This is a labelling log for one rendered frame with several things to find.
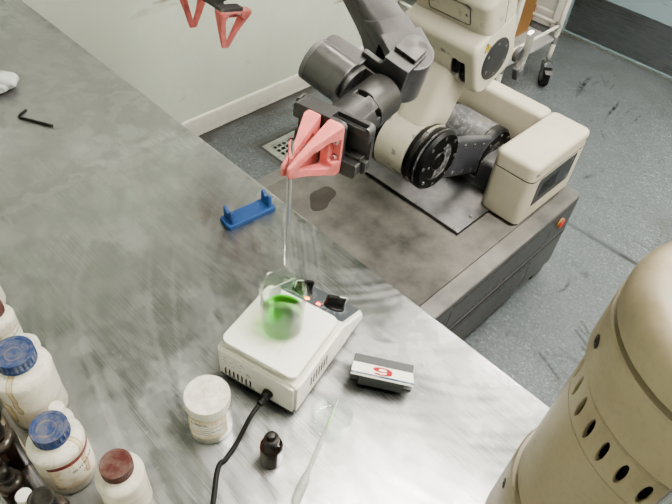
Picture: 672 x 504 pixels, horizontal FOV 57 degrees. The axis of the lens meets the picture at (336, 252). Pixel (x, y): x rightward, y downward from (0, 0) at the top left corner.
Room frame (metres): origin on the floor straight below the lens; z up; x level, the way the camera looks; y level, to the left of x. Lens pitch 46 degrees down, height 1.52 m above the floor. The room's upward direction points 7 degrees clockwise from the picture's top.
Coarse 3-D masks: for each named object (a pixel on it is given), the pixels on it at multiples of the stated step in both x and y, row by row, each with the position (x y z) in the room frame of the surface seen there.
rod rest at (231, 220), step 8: (264, 192) 0.85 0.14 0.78; (264, 200) 0.84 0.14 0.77; (224, 208) 0.79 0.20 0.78; (240, 208) 0.82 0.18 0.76; (248, 208) 0.83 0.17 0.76; (256, 208) 0.83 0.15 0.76; (264, 208) 0.83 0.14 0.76; (272, 208) 0.83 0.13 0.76; (224, 216) 0.80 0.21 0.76; (232, 216) 0.78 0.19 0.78; (240, 216) 0.80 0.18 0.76; (248, 216) 0.81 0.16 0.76; (256, 216) 0.81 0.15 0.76; (224, 224) 0.78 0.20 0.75; (232, 224) 0.78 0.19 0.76; (240, 224) 0.79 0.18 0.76
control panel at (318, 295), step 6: (312, 288) 0.63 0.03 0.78; (312, 294) 0.61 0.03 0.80; (318, 294) 0.62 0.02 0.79; (324, 294) 0.62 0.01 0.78; (312, 300) 0.59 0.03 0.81; (318, 300) 0.60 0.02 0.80; (324, 300) 0.60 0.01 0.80; (318, 306) 0.58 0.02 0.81; (324, 306) 0.58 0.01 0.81; (348, 306) 0.60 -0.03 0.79; (330, 312) 0.57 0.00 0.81; (336, 312) 0.57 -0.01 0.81; (342, 312) 0.58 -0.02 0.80; (348, 312) 0.58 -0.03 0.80; (354, 312) 0.59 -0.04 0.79; (336, 318) 0.55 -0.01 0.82; (342, 318) 0.56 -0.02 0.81
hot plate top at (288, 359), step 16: (256, 304) 0.55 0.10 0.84; (240, 320) 0.51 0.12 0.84; (256, 320) 0.52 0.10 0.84; (304, 320) 0.53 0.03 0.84; (320, 320) 0.53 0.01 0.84; (336, 320) 0.53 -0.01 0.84; (224, 336) 0.48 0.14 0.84; (240, 336) 0.49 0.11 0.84; (256, 336) 0.49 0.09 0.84; (304, 336) 0.50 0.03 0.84; (320, 336) 0.50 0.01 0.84; (240, 352) 0.46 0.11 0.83; (256, 352) 0.46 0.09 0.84; (272, 352) 0.47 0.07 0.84; (288, 352) 0.47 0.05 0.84; (304, 352) 0.47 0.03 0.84; (272, 368) 0.44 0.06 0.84; (288, 368) 0.45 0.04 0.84; (304, 368) 0.45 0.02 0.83
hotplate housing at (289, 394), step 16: (352, 320) 0.57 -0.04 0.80; (336, 336) 0.52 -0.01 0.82; (224, 352) 0.47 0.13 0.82; (320, 352) 0.49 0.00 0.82; (336, 352) 0.53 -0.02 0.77; (224, 368) 0.47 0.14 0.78; (240, 368) 0.46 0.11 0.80; (256, 368) 0.45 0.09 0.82; (320, 368) 0.48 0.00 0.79; (256, 384) 0.45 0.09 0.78; (272, 384) 0.44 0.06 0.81; (288, 384) 0.43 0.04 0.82; (304, 384) 0.44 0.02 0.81; (272, 400) 0.44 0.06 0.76; (288, 400) 0.43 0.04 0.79
